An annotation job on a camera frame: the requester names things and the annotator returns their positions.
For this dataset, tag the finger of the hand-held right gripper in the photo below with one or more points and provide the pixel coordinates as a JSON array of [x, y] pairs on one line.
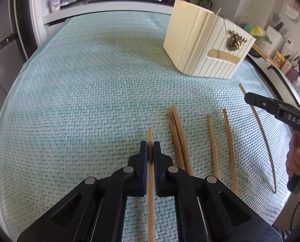
[[260, 102]]

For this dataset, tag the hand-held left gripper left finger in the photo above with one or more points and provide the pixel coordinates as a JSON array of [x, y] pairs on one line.
[[143, 156]]

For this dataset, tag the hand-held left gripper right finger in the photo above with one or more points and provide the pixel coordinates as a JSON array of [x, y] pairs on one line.
[[157, 156]]

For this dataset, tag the row of wooden chopsticks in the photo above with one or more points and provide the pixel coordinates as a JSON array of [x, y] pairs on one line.
[[175, 137]]

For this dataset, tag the cream ribbed utensil holder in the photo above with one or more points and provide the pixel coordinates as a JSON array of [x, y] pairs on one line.
[[190, 42]]

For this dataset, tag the person's right hand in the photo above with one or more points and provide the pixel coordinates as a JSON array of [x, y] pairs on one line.
[[292, 156]]

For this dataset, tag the pink cup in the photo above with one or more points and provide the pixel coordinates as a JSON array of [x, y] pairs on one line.
[[290, 67]]

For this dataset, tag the wooden cutting board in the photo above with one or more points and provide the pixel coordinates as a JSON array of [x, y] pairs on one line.
[[262, 53]]

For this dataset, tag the white knife block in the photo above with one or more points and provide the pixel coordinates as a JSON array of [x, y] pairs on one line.
[[273, 39]]

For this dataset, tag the yellow green cloth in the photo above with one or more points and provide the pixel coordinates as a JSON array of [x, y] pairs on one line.
[[254, 31]]

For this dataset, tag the light blue woven mat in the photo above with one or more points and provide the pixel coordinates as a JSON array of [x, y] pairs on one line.
[[89, 93]]

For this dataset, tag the clear seasoning boxes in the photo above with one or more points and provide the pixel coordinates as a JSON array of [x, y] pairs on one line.
[[68, 0]]

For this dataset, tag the grey refrigerator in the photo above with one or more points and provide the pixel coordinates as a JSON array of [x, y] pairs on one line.
[[1, 55]]

